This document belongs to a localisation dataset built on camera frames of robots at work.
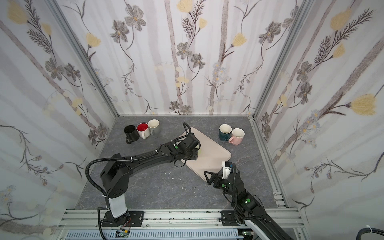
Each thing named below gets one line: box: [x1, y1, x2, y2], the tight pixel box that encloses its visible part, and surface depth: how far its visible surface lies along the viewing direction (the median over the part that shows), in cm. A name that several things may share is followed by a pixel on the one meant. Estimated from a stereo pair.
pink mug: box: [228, 128, 245, 146], surface depth 100 cm
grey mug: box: [147, 118, 161, 135], surface depth 104 cm
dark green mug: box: [218, 123, 233, 141], surface depth 103 cm
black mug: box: [123, 124, 140, 145], surface depth 103 cm
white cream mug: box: [136, 122, 151, 140], surface depth 105 cm
